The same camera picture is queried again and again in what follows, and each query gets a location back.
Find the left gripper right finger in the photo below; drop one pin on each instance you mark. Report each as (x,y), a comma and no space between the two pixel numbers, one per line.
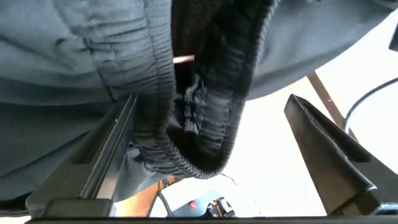
(335,180)

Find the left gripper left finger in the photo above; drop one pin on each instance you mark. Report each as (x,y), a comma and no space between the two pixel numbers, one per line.
(53,196)

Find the black shorts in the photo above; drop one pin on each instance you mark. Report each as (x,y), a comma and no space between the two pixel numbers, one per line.
(93,46)

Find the pink clothes hanger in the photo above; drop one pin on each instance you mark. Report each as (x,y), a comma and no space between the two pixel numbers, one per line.
(183,59)

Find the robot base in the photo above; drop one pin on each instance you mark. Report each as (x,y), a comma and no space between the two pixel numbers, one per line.
(182,211)

